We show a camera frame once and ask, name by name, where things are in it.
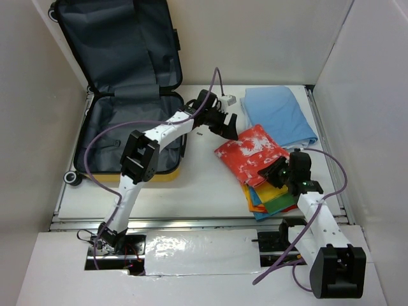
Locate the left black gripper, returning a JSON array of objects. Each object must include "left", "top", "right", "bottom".
[{"left": 203, "top": 106, "right": 238, "bottom": 141}]

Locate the rainbow striped cloth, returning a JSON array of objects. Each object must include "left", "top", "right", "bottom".
[{"left": 241, "top": 182, "right": 297, "bottom": 221}]

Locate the red white patterned cloth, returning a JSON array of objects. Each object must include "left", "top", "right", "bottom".
[{"left": 214, "top": 124, "right": 289, "bottom": 187}]

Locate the light blue shirt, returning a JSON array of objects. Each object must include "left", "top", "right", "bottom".
[{"left": 240, "top": 86, "right": 318, "bottom": 149}]

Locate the yellow suitcase with grey lining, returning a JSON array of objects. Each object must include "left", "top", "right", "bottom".
[{"left": 48, "top": 0, "right": 184, "bottom": 180}]

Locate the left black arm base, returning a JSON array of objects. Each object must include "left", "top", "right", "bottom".
[{"left": 76, "top": 229, "right": 146, "bottom": 276}]

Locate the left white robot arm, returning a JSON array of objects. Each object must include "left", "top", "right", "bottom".
[{"left": 97, "top": 90, "right": 238, "bottom": 254}]

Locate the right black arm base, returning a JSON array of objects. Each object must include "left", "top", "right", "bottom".
[{"left": 251, "top": 218, "right": 306, "bottom": 267}]

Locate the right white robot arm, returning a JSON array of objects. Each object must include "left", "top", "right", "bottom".
[{"left": 252, "top": 149, "right": 367, "bottom": 299}]

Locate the white foil cover sheet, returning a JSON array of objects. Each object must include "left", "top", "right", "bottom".
[{"left": 144, "top": 229, "right": 261, "bottom": 276}]

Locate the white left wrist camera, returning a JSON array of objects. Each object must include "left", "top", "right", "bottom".
[{"left": 219, "top": 95, "right": 237, "bottom": 108}]

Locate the aluminium front rail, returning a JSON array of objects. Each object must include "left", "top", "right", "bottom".
[{"left": 48, "top": 215, "right": 355, "bottom": 232}]

